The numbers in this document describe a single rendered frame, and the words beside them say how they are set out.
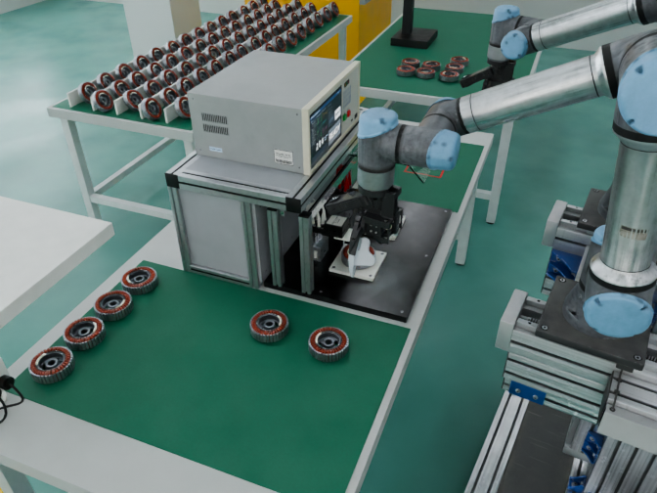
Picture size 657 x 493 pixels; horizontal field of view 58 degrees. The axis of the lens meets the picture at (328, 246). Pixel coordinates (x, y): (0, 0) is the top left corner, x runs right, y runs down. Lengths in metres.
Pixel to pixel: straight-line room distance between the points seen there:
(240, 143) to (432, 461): 1.37
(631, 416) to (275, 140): 1.13
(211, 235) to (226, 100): 0.42
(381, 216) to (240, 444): 0.65
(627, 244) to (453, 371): 1.65
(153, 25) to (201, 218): 4.08
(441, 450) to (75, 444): 1.37
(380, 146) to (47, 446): 1.06
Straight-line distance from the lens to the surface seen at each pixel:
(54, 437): 1.64
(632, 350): 1.42
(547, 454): 2.24
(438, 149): 1.11
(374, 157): 1.14
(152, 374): 1.69
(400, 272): 1.92
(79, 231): 1.45
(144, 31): 5.89
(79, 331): 1.84
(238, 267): 1.89
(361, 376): 1.61
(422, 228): 2.14
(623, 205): 1.12
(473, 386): 2.65
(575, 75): 1.17
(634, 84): 1.00
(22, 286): 1.33
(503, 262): 3.35
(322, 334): 1.68
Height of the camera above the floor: 1.95
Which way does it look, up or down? 36 degrees down
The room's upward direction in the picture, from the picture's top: 1 degrees counter-clockwise
